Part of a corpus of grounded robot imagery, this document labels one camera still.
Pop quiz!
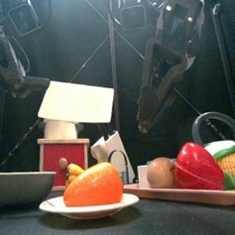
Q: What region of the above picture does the grey bowl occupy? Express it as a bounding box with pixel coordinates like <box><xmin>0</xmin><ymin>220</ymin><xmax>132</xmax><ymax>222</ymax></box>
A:
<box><xmin>0</xmin><ymin>168</ymin><xmax>59</xmax><ymax>208</ymax></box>

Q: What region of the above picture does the wooden tray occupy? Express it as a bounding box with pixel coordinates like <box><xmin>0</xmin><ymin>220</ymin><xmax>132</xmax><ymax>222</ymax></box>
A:
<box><xmin>122</xmin><ymin>176</ymin><xmax>235</xmax><ymax>213</ymax></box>

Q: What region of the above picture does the thin metal frame pole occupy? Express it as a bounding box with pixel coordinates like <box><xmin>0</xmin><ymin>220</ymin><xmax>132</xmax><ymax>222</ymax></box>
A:
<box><xmin>106</xmin><ymin>9</ymin><xmax>122</xmax><ymax>129</ymax></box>

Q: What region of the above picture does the toy cleaver white blade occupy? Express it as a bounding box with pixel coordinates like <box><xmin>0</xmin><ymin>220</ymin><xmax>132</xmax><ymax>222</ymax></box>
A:
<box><xmin>35</xmin><ymin>76</ymin><xmax>118</xmax><ymax>129</ymax></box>

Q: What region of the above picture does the black curved wire loop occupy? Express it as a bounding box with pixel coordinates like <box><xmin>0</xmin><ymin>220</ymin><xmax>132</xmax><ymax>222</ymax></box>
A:
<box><xmin>107</xmin><ymin>149</ymin><xmax>131</xmax><ymax>185</ymax></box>

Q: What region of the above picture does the small green item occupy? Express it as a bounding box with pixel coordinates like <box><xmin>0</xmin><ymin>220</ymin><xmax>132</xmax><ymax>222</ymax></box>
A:
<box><xmin>118</xmin><ymin>171</ymin><xmax>127</xmax><ymax>184</ymax></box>

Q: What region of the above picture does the grey ring handle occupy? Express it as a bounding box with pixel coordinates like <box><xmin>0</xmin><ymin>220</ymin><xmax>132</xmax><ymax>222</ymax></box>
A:
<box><xmin>189</xmin><ymin>109</ymin><xmax>235</xmax><ymax>159</ymax></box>

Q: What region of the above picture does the red toy bell pepper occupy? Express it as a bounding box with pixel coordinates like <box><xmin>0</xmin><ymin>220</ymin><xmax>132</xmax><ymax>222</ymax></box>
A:
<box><xmin>172</xmin><ymin>139</ymin><xmax>227</xmax><ymax>194</ymax></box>

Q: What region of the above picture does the toy onion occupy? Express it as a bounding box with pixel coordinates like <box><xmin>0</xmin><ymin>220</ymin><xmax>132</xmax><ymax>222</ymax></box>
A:
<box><xmin>144</xmin><ymin>155</ymin><xmax>179</xmax><ymax>191</ymax></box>

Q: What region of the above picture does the orange toy carrot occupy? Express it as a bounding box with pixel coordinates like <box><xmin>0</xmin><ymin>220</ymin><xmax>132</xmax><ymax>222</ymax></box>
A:
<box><xmin>60</xmin><ymin>160</ymin><xmax>126</xmax><ymax>209</ymax></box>

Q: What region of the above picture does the small yellow toy pepper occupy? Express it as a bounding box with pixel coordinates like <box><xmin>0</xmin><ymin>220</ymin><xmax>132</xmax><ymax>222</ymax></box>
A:
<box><xmin>63</xmin><ymin>162</ymin><xmax>86</xmax><ymax>187</ymax></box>

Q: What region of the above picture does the white knife holder block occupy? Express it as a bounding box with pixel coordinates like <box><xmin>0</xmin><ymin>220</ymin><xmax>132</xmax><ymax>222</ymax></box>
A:
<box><xmin>89</xmin><ymin>129</ymin><xmax>137</xmax><ymax>186</ymax></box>

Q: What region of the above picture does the white plate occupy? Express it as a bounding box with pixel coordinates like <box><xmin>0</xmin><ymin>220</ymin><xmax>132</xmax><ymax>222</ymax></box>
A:
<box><xmin>38</xmin><ymin>189</ymin><xmax>141</xmax><ymax>223</ymax></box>

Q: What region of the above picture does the red wooden drawer box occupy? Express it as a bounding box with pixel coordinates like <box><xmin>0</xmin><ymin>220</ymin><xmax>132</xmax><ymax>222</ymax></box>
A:
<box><xmin>37</xmin><ymin>134</ymin><xmax>94</xmax><ymax>192</ymax></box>

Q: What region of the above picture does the white toy cooking pot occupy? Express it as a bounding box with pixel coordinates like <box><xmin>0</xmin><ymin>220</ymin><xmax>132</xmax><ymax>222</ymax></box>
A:
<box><xmin>36</xmin><ymin>115</ymin><xmax>86</xmax><ymax>143</ymax></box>

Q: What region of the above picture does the dark frame pole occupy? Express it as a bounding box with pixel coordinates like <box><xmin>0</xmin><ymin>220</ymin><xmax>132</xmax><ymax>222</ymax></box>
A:
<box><xmin>210</xmin><ymin>1</ymin><xmax>235</xmax><ymax>116</ymax></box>

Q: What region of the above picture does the black handled toy knife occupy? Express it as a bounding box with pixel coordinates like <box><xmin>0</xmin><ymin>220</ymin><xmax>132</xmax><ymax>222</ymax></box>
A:
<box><xmin>103</xmin><ymin>122</ymin><xmax>117</xmax><ymax>138</ymax></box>
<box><xmin>96</xmin><ymin>123</ymin><xmax>109</xmax><ymax>143</ymax></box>

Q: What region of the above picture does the small white cube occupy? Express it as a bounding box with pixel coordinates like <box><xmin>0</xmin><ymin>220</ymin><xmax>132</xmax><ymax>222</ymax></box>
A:
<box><xmin>136</xmin><ymin>164</ymin><xmax>152</xmax><ymax>189</ymax></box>

